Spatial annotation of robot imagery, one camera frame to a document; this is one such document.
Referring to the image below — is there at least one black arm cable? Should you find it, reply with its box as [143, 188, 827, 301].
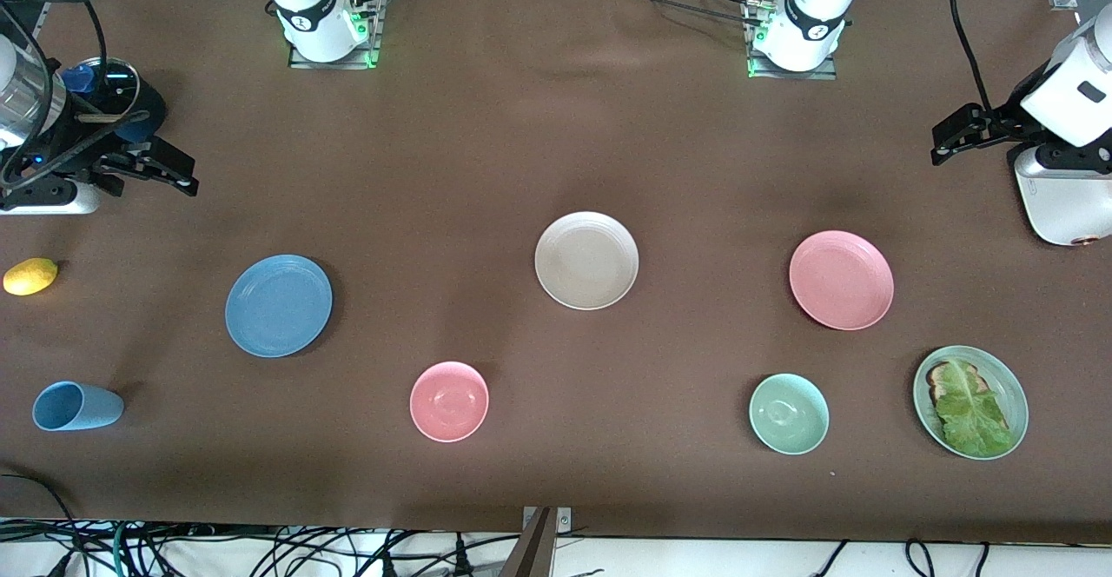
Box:
[947, 0, 996, 117]
[0, 0, 153, 187]

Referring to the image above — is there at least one dark blue saucepan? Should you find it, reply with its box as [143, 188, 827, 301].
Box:
[52, 56, 168, 148]

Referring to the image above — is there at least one brown camera post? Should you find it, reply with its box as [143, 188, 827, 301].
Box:
[500, 507, 557, 577]

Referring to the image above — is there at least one beige plate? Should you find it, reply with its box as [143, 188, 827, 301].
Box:
[534, 211, 640, 311]

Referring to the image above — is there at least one glass lid with blue knob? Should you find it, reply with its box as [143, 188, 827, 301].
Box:
[54, 56, 142, 122]

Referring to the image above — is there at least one yellow lemon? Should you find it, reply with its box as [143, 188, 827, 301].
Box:
[3, 257, 60, 297]

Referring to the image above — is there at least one pink plate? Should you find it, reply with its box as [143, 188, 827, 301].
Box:
[789, 229, 895, 332]

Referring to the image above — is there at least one small metal bracket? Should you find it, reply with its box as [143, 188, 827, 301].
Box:
[523, 507, 573, 533]

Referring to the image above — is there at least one blue plate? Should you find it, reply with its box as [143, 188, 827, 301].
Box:
[225, 254, 334, 359]

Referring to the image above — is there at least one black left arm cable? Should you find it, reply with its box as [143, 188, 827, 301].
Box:
[947, 0, 996, 117]

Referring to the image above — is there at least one green lettuce leaf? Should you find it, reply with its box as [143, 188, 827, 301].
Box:
[933, 358, 1014, 458]

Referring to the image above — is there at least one blue cup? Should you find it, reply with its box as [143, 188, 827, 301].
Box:
[32, 381, 125, 432]

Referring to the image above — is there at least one green bowl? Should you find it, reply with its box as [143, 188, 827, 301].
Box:
[749, 373, 831, 456]

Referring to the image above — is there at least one toast slice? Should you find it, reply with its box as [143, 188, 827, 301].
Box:
[926, 360, 990, 404]

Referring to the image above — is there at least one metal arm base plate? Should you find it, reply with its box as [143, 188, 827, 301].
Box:
[745, 0, 837, 82]
[288, 0, 385, 70]

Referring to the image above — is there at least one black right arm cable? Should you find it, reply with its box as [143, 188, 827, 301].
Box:
[0, 0, 153, 187]

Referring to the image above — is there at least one brown table cloth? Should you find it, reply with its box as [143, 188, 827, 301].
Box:
[0, 0, 1112, 545]

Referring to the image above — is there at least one pink bowl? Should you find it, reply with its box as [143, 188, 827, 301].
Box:
[409, 361, 490, 443]

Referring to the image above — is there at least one green plate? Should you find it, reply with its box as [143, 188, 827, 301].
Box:
[912, 345, 1029, 461]

